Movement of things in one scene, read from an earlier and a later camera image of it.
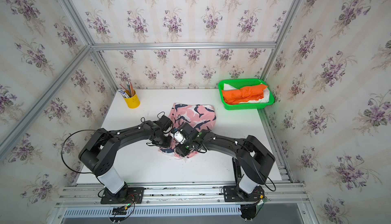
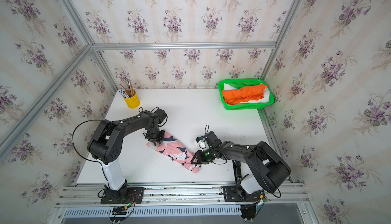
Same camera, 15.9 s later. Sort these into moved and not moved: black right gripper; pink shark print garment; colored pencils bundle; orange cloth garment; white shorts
Moved: pink shark print garment; black right gripper
Not moved: colored pencils bundle; white shorts; orange cloth garment
